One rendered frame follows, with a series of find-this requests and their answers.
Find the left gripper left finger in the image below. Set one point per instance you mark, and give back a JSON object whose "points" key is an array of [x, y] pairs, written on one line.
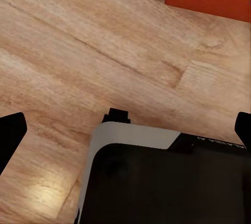
{"points": [[12, 130]]}

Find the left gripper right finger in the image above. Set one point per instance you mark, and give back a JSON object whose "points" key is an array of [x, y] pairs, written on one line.
{"points": [[243, 128]]}

